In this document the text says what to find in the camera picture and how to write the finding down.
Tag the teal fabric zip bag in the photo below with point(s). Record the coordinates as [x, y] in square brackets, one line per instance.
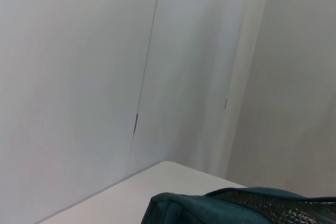
[210, 208]

